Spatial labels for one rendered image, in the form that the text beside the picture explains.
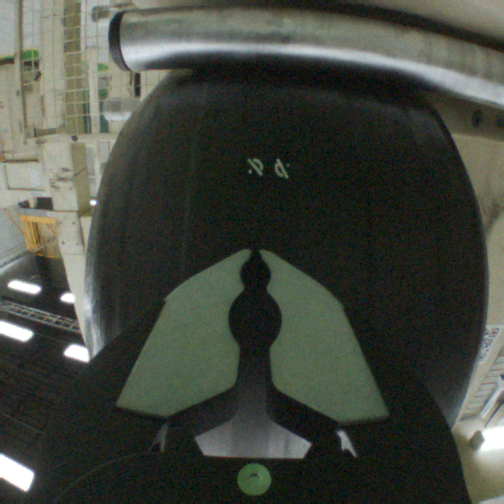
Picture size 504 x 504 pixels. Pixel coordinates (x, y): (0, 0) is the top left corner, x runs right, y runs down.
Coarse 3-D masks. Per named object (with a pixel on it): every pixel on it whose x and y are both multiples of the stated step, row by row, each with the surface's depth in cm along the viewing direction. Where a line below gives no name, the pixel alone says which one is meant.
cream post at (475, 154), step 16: (464, 144) 33; (480, 144) 30; (496, 144) 27; (464, 160) 33; (480, 160) 30; (496, 160) 27; (480, 176) 30; (496, 176) 28; (480, 192) 30; (496, 192) 28; (480, 208) 30; (496, 208) 29; (496, 224) 30; (496, 240) 30; (496, 256) 31; (496, 272) 32; (496, 288) 33; (496, 304) 34; (496, 320) 35; (496, 352) 38; (480, 368) 39; (480, 384) 40
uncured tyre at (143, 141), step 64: (128, 128) 20; (192, 128) 17; (256, 128) 17; (320, 128) 17; (384, 128) 17; (128, 192) 16; (192, 192) 15; (256, 192) 15; (320, 192) 15; (384, 192) 15; (448, 192) 16; (128, 256) 15; (192, 256) 15; (320, 256) 15; (384, 256) 15; (448, 256) 15; (128, 320) 15; (256, 320) 14; (384, 320) 14; (448, 320) 14; (256, 384) 15; (448, 384) 15; (256, 448) 15
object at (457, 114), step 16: (432, 96) 36; (448, 96) 32; (448, 112) 32; (464, 112) 29; (480, 112) 27; (496, 112) 24; (448, 128) 33; (464, 128) 30; (480, 128) 27; (496, 128) 24
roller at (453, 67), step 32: (128, 32) 17; (160, 32) 17; (192, 32) 17; (224, 32) 17; (256, 32) 17; (288, 32) 17; (320, 32) 17; (352, 32) 17; (384, 32) 17; (416, 32) 17; (128, 64) 19; (160, 64) 19; (192, 64) 19; (224, 64) 19; (256, 64) 19; (288, 64) 19; (320, 64) 18; (352, 64) 18; (384, 64) 18; (416, 64) 17; (448, 64) 17; (480, 64) 17; (480, 96) 19
